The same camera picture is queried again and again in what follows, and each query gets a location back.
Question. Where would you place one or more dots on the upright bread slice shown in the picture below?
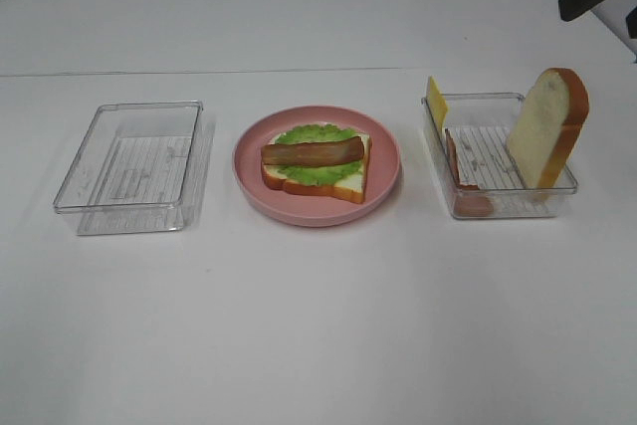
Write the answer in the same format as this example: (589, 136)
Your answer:
(548, 127)

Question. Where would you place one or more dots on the pink round plate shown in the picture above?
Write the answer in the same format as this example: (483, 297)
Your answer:
(315, 211)

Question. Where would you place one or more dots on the green lettuce leaf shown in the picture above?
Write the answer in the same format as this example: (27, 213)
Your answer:
(321, 175)

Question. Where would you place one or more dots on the clear right plastic tray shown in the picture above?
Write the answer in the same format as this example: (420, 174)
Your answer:
(479, 124)

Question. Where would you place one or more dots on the yellow cheese slice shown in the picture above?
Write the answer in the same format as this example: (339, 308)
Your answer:
(437, 104)

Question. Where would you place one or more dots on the bread slice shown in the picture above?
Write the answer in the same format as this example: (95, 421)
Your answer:
(548, 127)
(352, 192)

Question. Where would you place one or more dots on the clear left plastic tray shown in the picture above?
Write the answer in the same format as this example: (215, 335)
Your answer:
(140, 168)

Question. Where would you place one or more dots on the clear plastic tray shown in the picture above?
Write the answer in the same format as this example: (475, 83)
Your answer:
(479, 124)
(140, 168)

